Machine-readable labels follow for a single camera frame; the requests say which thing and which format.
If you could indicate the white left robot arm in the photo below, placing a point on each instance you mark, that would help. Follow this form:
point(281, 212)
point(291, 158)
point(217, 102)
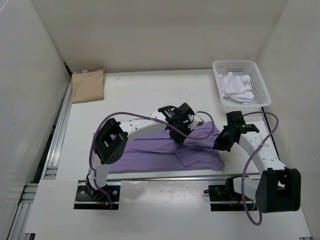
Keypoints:
point(118, 129)

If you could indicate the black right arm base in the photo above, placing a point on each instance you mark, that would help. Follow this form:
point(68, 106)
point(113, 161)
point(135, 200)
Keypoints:
point(223, 197)

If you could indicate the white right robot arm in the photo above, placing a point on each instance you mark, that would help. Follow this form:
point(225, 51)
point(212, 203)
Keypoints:
point(279, 187)

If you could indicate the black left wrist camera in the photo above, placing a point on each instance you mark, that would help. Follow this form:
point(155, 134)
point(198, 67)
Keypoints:
point(182, 116)

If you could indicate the beige t shirt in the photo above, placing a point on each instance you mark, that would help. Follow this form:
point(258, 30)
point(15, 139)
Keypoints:
point(88, 86)

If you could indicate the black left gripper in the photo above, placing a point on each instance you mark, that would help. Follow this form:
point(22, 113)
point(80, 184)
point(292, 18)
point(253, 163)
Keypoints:
point(179, 140)

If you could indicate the white plastic basket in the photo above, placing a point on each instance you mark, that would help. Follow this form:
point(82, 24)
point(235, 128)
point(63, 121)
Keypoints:
point(241, 67)

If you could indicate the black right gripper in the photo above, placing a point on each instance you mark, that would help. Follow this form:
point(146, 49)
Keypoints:
point(218, 142)

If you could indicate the white crumpled cloth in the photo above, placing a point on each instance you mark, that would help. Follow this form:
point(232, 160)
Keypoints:
point(236, 88)

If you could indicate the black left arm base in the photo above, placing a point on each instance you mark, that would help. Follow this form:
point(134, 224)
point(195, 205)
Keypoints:
point(87, 198)

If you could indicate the aluminium table edge rail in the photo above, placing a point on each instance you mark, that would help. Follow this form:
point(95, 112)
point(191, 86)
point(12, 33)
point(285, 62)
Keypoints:
point(153, 206)

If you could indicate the purple t shirt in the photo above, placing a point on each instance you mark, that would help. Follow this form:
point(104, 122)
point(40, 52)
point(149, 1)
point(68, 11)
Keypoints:
point(157, 152)

